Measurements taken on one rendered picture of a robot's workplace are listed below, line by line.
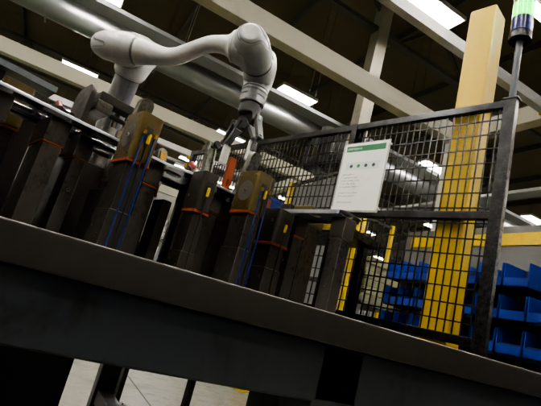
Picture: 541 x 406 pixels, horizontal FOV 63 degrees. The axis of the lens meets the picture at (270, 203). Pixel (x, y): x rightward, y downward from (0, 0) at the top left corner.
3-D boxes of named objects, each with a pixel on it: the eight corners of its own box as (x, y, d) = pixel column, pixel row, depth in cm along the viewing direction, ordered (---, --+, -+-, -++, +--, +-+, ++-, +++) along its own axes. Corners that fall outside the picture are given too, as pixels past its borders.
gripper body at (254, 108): (235, 101, 152) (228, 126, 150) (251, 97, 146) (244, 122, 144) (250, 112, 157) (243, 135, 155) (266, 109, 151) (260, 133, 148)
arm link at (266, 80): (242, 95, 159) (236, 75, 146) (253, 58, 162) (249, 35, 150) (271, 101, 157) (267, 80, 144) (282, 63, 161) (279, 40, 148)
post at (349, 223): (324, 321, 115) (346, 216, 122) (309, 317, 118) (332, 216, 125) (335, 324, 118) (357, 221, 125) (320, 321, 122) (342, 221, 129)
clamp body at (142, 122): (94, 258, 89) (149, 106, 98) (73, 254, 98) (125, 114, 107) (123, 267, 94) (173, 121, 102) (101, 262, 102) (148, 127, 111)
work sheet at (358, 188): (376, 212, 166) (391, 138, 174) (329, 212, 182) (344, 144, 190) (379, 213, 167) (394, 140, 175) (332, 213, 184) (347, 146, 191)
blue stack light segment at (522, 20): (528, 25, 148) (530, 10, 149) (506, 31, 153) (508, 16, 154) (534, 37, 152) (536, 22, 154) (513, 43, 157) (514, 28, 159)
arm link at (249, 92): (254, 81, 146) (249, 97, 145) (273, 95, 152) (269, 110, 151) (237, 86, 153) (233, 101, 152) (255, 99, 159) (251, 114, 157)
